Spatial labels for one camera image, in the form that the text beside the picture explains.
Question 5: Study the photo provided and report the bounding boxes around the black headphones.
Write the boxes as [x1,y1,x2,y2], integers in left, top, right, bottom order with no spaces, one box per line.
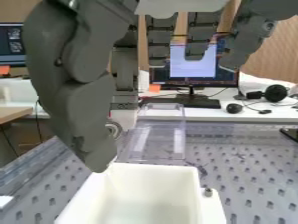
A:
[245,83,290,104]

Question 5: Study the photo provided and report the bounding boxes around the black mouse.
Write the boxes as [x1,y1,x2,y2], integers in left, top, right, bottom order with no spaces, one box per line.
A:
[225,102,246,115]

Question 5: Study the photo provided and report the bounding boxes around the white desk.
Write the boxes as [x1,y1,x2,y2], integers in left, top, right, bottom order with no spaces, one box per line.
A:
[132,71,298,126]

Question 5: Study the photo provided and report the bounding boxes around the computer screen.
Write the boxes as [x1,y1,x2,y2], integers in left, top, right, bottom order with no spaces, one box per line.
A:
[148,31,241,110]
[0,22,29,68]

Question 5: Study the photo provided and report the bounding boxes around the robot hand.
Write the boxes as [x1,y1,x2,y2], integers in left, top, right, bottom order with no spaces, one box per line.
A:
[21,0,298,174]

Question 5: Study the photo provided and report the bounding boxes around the small white box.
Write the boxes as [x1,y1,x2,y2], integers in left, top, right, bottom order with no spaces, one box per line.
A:
[53,161,228,224]

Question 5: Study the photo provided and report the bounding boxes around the clear box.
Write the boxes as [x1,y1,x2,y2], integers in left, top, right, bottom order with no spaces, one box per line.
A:
[116,102,188,165]

